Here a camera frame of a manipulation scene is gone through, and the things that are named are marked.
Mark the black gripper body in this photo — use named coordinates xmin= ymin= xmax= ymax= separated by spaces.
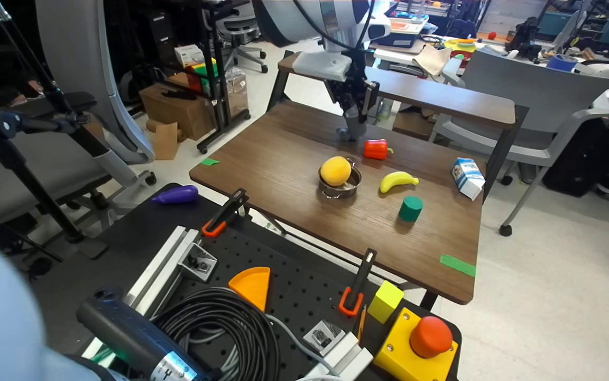
xmin=330 ymin=78 xmax=379 ymax=141

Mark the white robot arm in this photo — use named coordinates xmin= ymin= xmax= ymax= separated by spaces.
xmin=252 ymin=0 xmax=379 ymax=141

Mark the blue gray robot base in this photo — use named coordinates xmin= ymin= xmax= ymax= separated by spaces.
xmin=0 ymin=226 xmax=205 ymax=381

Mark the green cylinder block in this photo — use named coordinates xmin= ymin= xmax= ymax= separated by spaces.
xmin=397 ymin=196 xmax=424 ymax=222

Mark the yellow green cube block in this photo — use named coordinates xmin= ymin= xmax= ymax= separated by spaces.
xmin=369 ymin=282 xmax=405 ymax=323

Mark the orange quarter wedge block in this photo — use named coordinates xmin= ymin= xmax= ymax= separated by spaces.
xmin=229 ymin=266 xmax=270 ymax=311

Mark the brown wooden shelf riser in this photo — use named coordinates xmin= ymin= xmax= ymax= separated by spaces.
xmin=266 ymin=50 xmax=518 ymax=196

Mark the yellow lemon toy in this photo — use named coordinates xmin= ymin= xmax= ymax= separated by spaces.
xmin=320 ymin=156 xmax=351 ymax=187

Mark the yellow toy banana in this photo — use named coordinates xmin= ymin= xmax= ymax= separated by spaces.
xmin=379 ymin=172 xmax=420 ymax=194

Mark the small metal bowl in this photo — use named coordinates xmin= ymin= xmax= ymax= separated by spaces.
xmin=318 ymin=167 xmax=361 ymax=200

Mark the white blue milk carton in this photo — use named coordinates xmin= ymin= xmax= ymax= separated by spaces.
xmin=453 ymin=156 xmax=486 ymax=202

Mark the cardboard box on floor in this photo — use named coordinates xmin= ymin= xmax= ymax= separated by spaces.
xmin=139 ymin=84 xmax=214 ymax=140

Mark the green tape strip left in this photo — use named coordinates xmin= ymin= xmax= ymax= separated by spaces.
xmin=201 ymin=159 xmax=221 ymax=167

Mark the green tape strip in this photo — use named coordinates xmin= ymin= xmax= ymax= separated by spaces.
xmin=201 ymin=159 xmax=221 ymax=167
xmin=440 ymin=254 xmax=476 ymax=277

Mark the orange black clamp left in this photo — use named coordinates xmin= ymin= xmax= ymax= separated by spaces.
xmin=201 ymin=188 xmax=247 ymax=240

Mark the orange black clamp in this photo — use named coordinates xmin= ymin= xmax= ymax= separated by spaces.
xmin=339 ymin=249 xmax=376 ymax=317
xmin=201 ymin=188 xmax=247 ymax=240

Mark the orange black clamp right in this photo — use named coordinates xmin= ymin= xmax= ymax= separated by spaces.
xmin=339 ymin=249 xmax=376 ymax=317

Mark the green tape strip right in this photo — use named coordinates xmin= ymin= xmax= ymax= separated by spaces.
xmin=440 ymin=254 xmax=476 ymax=277

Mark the gray office chair right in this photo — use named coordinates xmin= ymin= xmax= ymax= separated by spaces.
xmin=429 ymin=48 xmax=609 ymax=240

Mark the gray office chair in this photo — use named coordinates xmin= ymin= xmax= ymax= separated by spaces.
xmin=0 ymin=91 xmax=159 ymax=280
xmin=429 ymin=48 xmax=609 ymax=240

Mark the purple toy eggplant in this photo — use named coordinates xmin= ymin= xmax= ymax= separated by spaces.
xmin=152 ymin=187 xmax=199 ymax=206

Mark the black perforated board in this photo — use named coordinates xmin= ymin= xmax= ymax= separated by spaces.
xmin=0 ymin=185 xmax=463 ymax=381

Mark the yellow emergency stop button box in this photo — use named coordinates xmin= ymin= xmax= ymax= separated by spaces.
xmin=375 ymin=308 xmax=460 ymax=381

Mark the gray office chair left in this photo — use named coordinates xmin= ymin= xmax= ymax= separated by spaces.
xmin=0 ymin=91 xmax=159 ymax=280

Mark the aluminum extrusion rail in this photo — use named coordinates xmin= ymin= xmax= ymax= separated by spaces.
xmin=78 ymin=226 xmax=199 ymax=370

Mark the coiled black cable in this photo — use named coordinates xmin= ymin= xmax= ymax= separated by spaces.
xmin=152 ymin=285 xmax=280 ymax=381

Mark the black camera tripod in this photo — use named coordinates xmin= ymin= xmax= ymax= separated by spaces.
xmin=0 ymin=0 xmax=111 ymax=240

